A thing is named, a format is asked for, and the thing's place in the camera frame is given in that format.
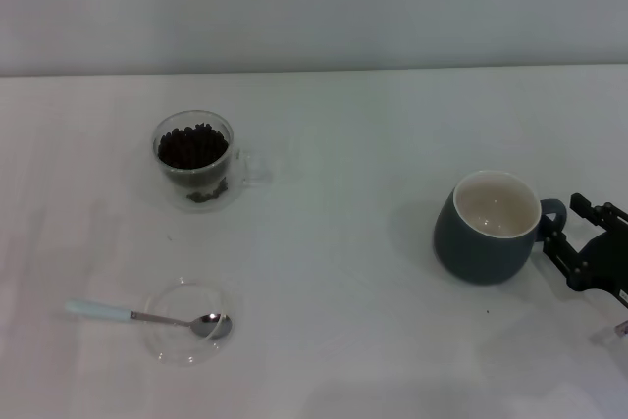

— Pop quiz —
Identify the dark teal ceramic mug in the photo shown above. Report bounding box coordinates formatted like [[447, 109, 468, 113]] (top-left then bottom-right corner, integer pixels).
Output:
[[432, 169, 569, 287]]

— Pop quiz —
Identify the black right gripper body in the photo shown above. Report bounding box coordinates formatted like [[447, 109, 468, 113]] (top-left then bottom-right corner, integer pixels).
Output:
[[568, 230, 628, 311]]

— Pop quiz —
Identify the clear double-wall glass cup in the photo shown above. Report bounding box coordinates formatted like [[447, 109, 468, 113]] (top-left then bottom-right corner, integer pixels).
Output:
[[150, 109, 273, 215]]

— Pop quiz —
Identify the coffee bean pile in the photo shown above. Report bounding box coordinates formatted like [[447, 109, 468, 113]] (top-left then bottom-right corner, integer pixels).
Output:
[[157, 122, 231, 171]]

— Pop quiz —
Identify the blue-handled metal spoon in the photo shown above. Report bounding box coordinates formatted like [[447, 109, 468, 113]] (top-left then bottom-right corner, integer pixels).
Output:
[[64, 297, 235, 341]]

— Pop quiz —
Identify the right gripper cable with plug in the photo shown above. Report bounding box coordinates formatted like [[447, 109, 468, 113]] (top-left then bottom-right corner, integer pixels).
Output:
[[590, 319, 628, 347]]

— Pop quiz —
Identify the clear glass saucer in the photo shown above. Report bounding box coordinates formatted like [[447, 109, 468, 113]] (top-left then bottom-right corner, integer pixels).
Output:
[[141, 277, 245, 368]]

